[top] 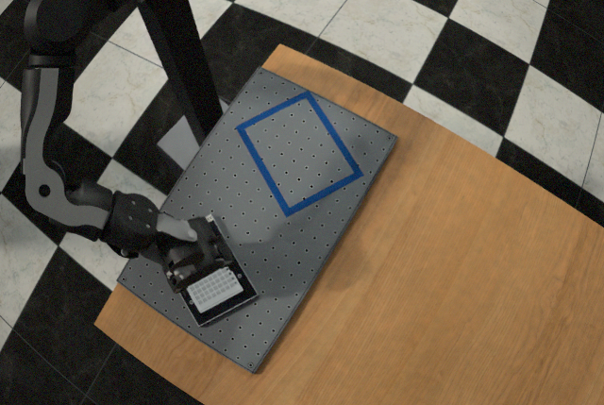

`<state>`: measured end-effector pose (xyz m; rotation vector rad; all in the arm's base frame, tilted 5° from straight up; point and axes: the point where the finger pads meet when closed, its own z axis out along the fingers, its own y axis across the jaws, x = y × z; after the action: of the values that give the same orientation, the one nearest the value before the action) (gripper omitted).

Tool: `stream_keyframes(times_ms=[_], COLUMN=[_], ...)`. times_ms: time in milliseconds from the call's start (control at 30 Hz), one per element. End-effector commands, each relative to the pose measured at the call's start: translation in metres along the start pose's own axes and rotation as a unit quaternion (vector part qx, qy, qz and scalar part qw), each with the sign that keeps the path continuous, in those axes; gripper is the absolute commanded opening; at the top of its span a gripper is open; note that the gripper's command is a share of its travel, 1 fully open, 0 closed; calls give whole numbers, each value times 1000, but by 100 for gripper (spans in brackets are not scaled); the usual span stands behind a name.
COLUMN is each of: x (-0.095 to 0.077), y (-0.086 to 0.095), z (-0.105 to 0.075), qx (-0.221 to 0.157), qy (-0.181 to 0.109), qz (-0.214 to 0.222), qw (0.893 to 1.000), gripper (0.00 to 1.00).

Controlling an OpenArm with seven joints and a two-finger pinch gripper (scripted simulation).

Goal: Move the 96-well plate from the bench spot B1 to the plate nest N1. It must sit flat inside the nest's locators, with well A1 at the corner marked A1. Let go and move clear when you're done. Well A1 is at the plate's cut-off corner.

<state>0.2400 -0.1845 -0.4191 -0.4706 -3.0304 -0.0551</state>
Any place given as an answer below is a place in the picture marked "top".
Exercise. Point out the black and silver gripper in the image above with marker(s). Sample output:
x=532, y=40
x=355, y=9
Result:
x=210, y=264

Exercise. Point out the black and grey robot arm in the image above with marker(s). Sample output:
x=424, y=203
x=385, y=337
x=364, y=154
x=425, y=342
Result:
x=134, y=222

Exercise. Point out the blue rectangular tape outline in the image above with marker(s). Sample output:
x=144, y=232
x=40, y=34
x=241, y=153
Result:
x=266, y=175

